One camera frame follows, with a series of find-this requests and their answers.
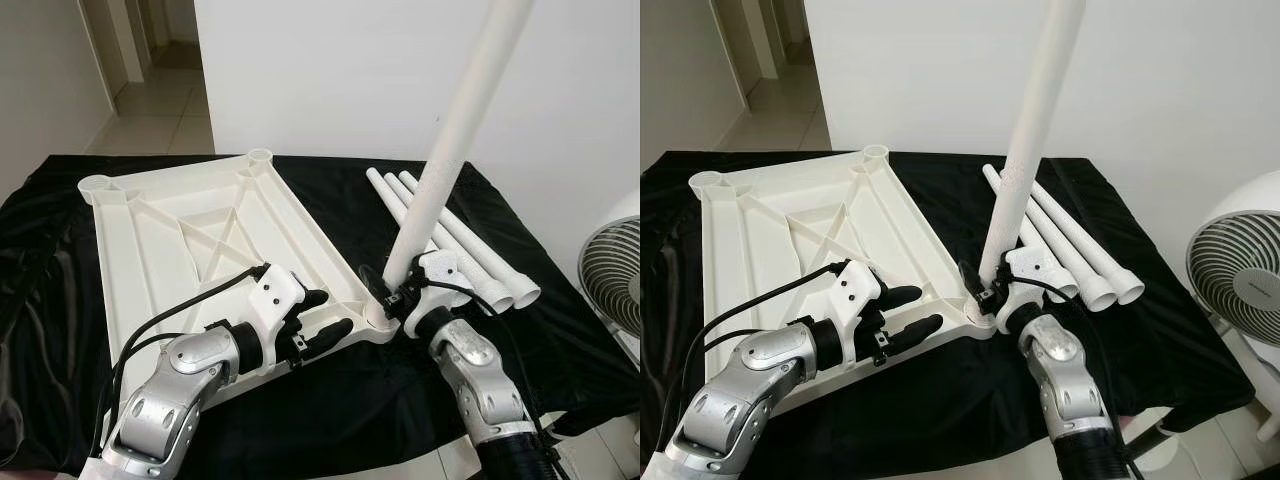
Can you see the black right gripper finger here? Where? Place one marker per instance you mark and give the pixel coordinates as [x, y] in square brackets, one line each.
[975, 284]
[378, 287]

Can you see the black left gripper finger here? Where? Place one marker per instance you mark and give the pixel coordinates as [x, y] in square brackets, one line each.
[898, 296]
[310, 299]
[325, 337]
[910, 335]

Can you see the white plastic children tabletop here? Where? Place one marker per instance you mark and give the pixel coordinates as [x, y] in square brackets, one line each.
[190, 230]
[800, 230]

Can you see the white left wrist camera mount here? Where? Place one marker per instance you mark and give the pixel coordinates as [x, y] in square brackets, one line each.
[275, 290]
[855, 285]

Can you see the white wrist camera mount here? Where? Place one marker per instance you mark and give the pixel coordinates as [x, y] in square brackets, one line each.
[275, 290]
[1030, 265]
[855, 285]
[440, 270]

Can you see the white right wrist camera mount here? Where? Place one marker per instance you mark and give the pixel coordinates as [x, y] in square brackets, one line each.
[440, 270]
[1030, 265]

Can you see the white pedestal fan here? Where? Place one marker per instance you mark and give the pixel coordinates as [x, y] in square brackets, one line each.
[612, 275]
[1240, 270]

